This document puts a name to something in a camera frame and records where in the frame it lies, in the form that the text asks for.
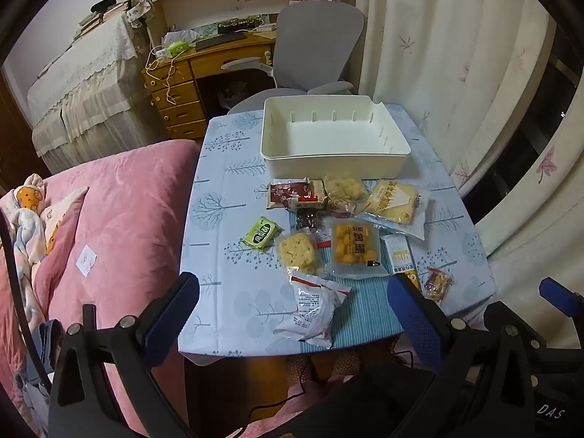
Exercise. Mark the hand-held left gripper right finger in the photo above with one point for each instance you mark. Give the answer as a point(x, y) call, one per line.
point(415, 319)

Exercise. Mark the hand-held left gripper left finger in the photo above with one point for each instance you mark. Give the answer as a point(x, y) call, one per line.
point(171, 310)

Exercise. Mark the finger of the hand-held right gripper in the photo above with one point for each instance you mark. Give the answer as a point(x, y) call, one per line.
point(561, 296)

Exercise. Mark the small candy packet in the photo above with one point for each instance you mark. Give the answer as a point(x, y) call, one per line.
point(438, 285)

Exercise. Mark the white and yellow packet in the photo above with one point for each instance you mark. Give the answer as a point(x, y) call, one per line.
point(400, 255)

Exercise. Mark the yellow pastry ball packet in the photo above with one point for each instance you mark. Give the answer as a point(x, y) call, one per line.
point(356, 248)

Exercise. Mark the white and red packet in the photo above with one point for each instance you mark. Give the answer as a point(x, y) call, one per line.
point(312, 312)

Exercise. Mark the yellow bread packet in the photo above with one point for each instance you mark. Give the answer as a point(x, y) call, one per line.
point(394, 203)

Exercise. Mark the green snack packet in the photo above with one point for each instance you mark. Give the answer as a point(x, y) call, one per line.
point(262, 232)

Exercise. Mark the small dark red packet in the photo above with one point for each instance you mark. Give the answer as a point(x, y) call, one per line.
point(306, 220)

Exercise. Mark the red snack packet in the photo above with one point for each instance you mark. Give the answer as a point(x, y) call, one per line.
point(287, 194)

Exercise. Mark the white plastic storage box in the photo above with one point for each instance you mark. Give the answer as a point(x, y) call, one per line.
point(333, 164)

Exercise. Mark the cream leaf print curtain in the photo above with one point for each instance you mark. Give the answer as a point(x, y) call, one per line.
point(534, 219)
point(433, 54)

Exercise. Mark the white paper tag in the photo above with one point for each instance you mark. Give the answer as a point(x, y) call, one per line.
point(86, 260)

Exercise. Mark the pink blanket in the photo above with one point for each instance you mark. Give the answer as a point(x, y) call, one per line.
point(123, 219)

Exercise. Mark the blue denim cloth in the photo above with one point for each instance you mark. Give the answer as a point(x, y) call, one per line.
point(50, 342)

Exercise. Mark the cartoon printed blanket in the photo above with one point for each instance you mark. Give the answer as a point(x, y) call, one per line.
point(27, 219)

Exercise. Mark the wooden desk with drawers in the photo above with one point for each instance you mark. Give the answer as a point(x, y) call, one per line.
point(182, 105)

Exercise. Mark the white lace covered furniture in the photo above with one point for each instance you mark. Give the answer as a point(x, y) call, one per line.
point(91, 82)

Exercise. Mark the green tissue pack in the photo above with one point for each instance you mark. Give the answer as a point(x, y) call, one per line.
point(177, 48)

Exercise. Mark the black keyboard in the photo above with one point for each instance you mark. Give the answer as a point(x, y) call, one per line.
point(219, 41)

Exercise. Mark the white plastic bag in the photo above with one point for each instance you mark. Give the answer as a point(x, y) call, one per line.
point(180, 36)

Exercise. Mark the grey office chair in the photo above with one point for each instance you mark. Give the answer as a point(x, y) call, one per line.
point(319, 45)

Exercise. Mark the dark printed pencil case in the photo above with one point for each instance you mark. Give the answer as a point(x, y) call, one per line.
point(242, 23)

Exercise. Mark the stack of books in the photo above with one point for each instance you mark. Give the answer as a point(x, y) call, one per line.
point(98, 20)

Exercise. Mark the floral fabric bag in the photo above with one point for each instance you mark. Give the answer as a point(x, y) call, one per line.
point(139, 11)

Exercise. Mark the black hat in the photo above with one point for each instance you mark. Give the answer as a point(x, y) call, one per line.
point(102, 4)

